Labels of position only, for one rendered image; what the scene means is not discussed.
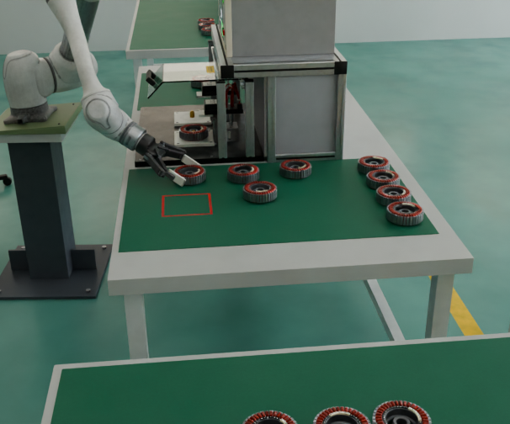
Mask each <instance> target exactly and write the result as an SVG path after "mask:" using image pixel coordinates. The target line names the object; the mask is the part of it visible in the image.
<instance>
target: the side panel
mask: <svg viewBox="0 0 510 424"><path fill-rule="evenodd" d="M346 84H347V74H336V75H334V74H332V75H310V76H288V77H267V162H268V163H270V162H283V161H285V160H289V159H290V160H291V159H295V160H296V159H302V160H305V161H322V160H337V159H343V139H344V120H345V103H346Z"/></svg>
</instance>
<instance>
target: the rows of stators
mask: <svg viewBox="0 0 510 424"><path fill-rule="evenodd" d="M358 170H359V171H360V172H361V173H364V174H367V177H366V184H367V185H368V186H369V187H371V188H374V189H376V197H375V199H376V201H377V202H378V203H379V204H382V205H384V206H387V208H386V218H387V220H389V221H390V222H392V223H394V224H398V225H406V226H408V225H417V224H419V223H421V222H422V220H423V213H424V209H423V207H422V206H420V205H418V204H414V203H412V202H411V197H412V192H411V190H410V189H408V188H405V187H403V186H400V175H399V174H398V173H396V172H393V171H391V170H390V161H389V160H388V159H386V158H384V157H382V156H363V157H361V158H359V159H358Z"/></svg>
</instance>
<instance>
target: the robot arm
mask: <svg viewBox="0 0 510 424"><path fill-rule="evenodd" d="M45 1H46V2H47V4H48V6H49V8H50V10H51V11H52V13H53V14H54V15H55V16H56V18H57V20H58V22H59V23H60V25H61V27H62V28H63V30H64V35H63V38H62V42H60V43H59V44H57V45H56V47H55V49H54V50H53V51H52V52H51V53H50V54H49V56H47V57H43V58H38V56H37V55H36V54H35V53H34V52H33V51H30V50H16V51H14V52H11V53H9V54H8V55H7V57H6V58H5V60H4V63H3V83H4V88H5V92H6V95H7V99H8V102H9V106H10V112H11V114H10V115H9V117H7V118H6V119H5V120H4V121H3V123H4V124H5V125H9V124H17V123H18V124H19V125H22V124H24V123H30V122H45V121H47V119H48V118H49V117H50V115H51V114H52V113H53V112H54V111H56V110H57V107H56V106H49V105H48V103H47V99H46V97H48V96H50V95H51V94H52V93H61V92H65V91H69V90H72V89H75V88H79V87H82V90H83V96H82V99H81V103H82V111H83V115H84V118H85V120H86V121H87V122H88V124H89V125H90V126H91V127H92V128H93V129H95V130H96V131H98V132H99V133H100V134H102V135H104V136H106V137H107V138H110V139H111V140H115V141H118V142H119V143H120V144H121V145H123V146H125V147H127V148H128V149H130V150H131V151H134V150H135V151H136V152H138V153H139V154H141V155H142V156H144V157H143V160H144V161H146V162H147V163H148V164H149V165H150V166H151V168H152V169H153V170H154V171H155V173H156V174H157V175H158V176H159V177H162V178H164V177H165V176H166V177H168V178H170V179H171V180H173V181H174V182H175V183H177V184H178V185H180V186H181V187H182V186H183V185H184V184H185V182H186V179H185V178H183V177H181V176H180V175H178V174H177V173H176V172H174V171H173V170H171V169H170V168H169V169H167V167H166V165H165V163H164V162H163V160H162V158H163V157H166V156H169V157H173V158H177V159H181V162H183V163H184V164H186V165H198V166H201V165H200V164H199V163H197V162H196V161H195V160H193V159H192V158H190V157H189V156H187V155H186V153H187V152H186V151H185V150H184V149H181V148H179V147H176V146H173V145H170V144H168V143H166V142H165V141H163V140H161V141H160V143H159V144H157V143H156V142H155V140H156V139H155V138H154V137H153V136H151V135H149V134H148V133H146V129H144V128H143V127H141V126H140V125H138V124H137V123H136V122H134V121H133V120H132V119H131V118H130V117H129V116H128V115H127V114H126V113H125V112H124V111H123V110H121V109H120V108H119V105H118V103H117V102H116V100H115V98H114V96H113V94H112V93H111V92H110V90H109V89H107V88H105V87H103V86H102V85H101V84H100V82H99V80H98V78H97V76H96V75H97V72H98V64H97V61H96V59H95V57H94V56H93V54H92V53H91V52H89V49H88V40H89V36H90V34H91V30H92V27H93V22H94V19H95V16H96V12H97V9H98V4H99V1H100V0H45ZM159 171H160V172H159Z"/></svg>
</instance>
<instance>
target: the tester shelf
mask: <svg viewBox="0 0 510 424"><path fill-rule="evenodd" d="M211 36H212V40H213V44H214V48H215V55H216V59H217V63H218V67H219V71H220V78H221V79H225V78H244V77H288V76H310V75H332V74H334V75H336V74H347V68H348V62H347V61H346V60H345V58H344V57H343V56H342V55H341V54H340V52H339V51H338V50H337V49H336V47H335V50H334V53H333V54H309V55H285V56H238V57H226V53H225V50H224V46H223V44H222V40H221V37H220V31H219V25H218V24H212V25H211Z"/></svg>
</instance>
